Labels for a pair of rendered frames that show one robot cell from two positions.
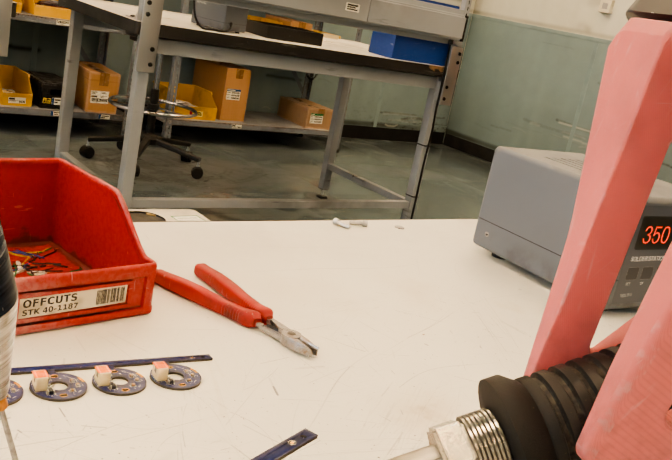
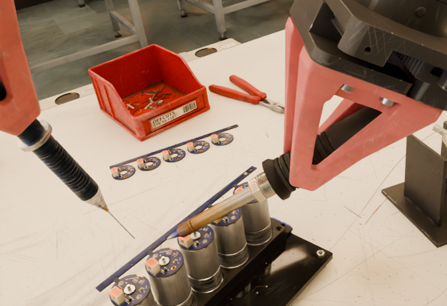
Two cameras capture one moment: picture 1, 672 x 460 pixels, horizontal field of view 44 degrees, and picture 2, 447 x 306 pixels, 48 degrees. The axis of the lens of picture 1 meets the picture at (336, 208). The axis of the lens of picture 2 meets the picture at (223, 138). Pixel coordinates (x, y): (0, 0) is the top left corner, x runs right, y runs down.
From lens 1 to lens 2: 0.15 m
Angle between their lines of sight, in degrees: 24
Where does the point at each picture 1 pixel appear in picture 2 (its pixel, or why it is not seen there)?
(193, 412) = (230, 154)
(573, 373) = (288, 155)
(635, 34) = (287, 27)
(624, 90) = (287, 50)
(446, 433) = (251, 182)
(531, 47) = not seen: outside the picture
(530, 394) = (274, 165)
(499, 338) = not seen: hidden behind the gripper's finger
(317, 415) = not seen: hidden behind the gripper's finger
